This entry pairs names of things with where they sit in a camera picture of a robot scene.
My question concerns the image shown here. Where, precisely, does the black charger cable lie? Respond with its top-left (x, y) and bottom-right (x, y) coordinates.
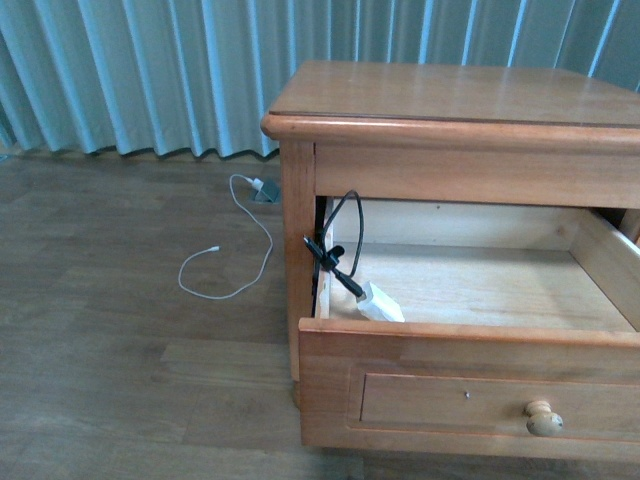
top-left (302, 189), bottom-right (366, 300)

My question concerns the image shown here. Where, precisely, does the white charger adapter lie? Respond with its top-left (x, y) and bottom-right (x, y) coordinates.
top-left (357, 281), bottom-right (405, 322)

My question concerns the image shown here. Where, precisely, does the wooden drawer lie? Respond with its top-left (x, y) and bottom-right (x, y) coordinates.
top-left (299, 200), bottom-right (639, 462)

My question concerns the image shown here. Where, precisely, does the round knob of drawer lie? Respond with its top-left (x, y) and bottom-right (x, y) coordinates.
top-left (525, 400), bottom-right (564, 437)

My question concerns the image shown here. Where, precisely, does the grey floor socket box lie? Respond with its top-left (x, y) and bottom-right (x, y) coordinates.
top-left (251, 179), bottom-right (281, 204)

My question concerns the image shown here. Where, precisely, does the white plug in floor socket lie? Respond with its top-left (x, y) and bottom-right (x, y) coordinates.
top-left (244, 177), bottom-right (264, 192)

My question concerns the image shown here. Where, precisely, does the wooden nightstand cabinet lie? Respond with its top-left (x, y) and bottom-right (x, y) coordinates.
top-left (261, 60), bottom-right (640, 407)

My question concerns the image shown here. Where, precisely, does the light teal curtain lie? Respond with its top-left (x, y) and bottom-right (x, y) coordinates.
top-left (1, 1), bottom-right (639, 156)

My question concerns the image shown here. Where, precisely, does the white cable on floor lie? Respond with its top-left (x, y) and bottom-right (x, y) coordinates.
top-left (177, 173), bottom-right (274, 301)

